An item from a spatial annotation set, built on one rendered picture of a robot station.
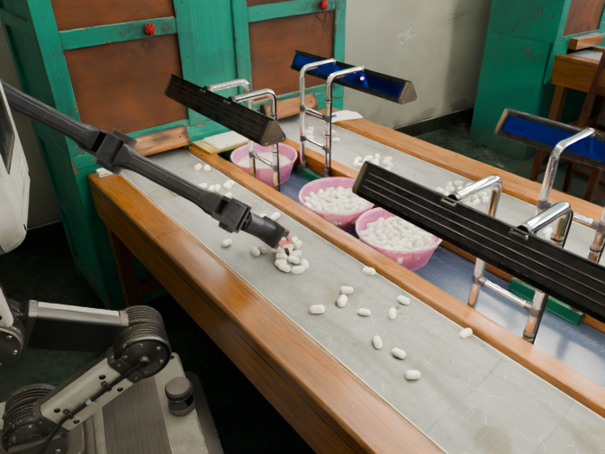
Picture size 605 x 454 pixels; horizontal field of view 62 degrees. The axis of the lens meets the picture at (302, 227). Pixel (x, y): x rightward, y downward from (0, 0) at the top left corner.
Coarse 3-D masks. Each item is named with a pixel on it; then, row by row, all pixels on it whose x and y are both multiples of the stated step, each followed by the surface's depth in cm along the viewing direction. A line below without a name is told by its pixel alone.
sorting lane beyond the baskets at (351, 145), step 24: (312, 120) 245; (336, 144) 219; (360, 144) 219; (360, 168) 198; (408, 168) 198; (432, 168) 197; (504, 216) 166; (528, 216) 166; (576, 240) 154; (600, 264) 143
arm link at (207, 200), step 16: (128, 144) 136; (96, 160) 137; (128, 160) 135; (144, 160) 135; (144, 176) 135; (160, 176) 134; (176, 176) 133; (176, 192) 133; (192, 192) 132; (208, 192) 132; (208, 208) 131; (224, 208) 131; (240, 208) 131
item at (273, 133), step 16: (176, 80) 176; (176, 96) 174; (192, 96) 168; (208, 96) 161; (208, 112) 160; (224, 112) 154; (240, 112) 149; (256, 112) 144; (240, 128) 147; (256, 128) 143; (272, 128) 140; (272, 144) 142
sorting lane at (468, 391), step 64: (320, 256) 148; (320, 320) 125; (384, 320) 125; (448, 320) 124; (384, 384) 108; (448, 384) 107; (512, 384) 107; (448, 448) 95; (512, 448) 94; (576, 448) 94
